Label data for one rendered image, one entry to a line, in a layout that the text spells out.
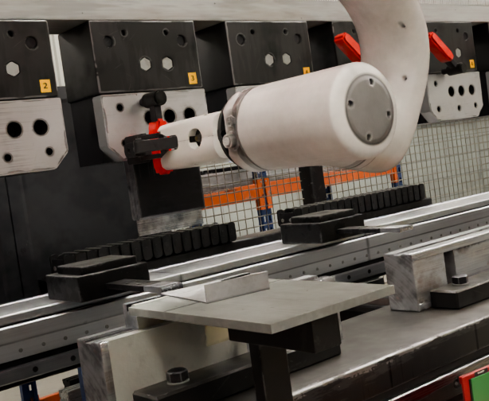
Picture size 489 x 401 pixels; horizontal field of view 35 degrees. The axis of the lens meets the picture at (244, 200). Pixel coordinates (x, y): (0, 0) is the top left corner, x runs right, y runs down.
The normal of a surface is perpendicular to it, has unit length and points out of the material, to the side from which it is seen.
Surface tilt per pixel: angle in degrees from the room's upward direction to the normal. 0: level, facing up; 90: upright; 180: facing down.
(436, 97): 90
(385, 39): 117
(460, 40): 90
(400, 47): 113
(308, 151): 129
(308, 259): 90
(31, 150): 90
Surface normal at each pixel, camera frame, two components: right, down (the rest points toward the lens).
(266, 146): -0.63, 0.56
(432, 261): 0.62, -0.04
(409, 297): -0.77, 0.14
